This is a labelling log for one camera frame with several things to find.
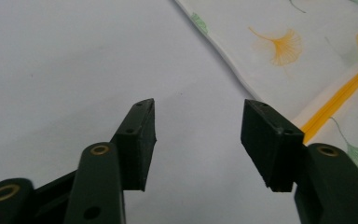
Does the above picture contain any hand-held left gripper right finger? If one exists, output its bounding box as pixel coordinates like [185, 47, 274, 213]
[241, 99, 358, 224]

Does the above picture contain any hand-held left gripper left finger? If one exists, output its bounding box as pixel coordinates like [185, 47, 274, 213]
[63, 98, 158, 224]

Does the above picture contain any leaf-print zipper bag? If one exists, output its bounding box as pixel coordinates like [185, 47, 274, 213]
[174, 0, 358, 183]

